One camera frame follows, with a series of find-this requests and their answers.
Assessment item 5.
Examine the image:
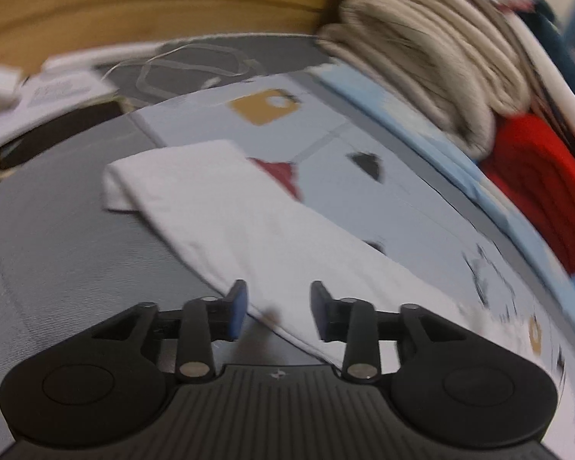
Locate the white long-sleeve shirt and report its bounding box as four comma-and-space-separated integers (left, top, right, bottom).
102, 140, 533, 365

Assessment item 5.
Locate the grey deer print bedsheet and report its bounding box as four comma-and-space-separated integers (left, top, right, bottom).
0, 32, 575, 460

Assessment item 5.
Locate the light blue folded sheet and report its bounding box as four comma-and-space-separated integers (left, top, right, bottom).
310, 60, 575, 328

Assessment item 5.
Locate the red folded blanket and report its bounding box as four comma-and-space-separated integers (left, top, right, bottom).
480, 114, 575, 274

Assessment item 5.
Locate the white paper booklet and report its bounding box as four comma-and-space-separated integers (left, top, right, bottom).
0, 54, 164, 159

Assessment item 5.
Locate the cream folded blanket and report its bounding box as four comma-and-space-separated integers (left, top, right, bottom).
318, 0, 531, 160

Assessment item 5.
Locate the white charging cable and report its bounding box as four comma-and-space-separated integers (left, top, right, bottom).
97, 41, 265, 106

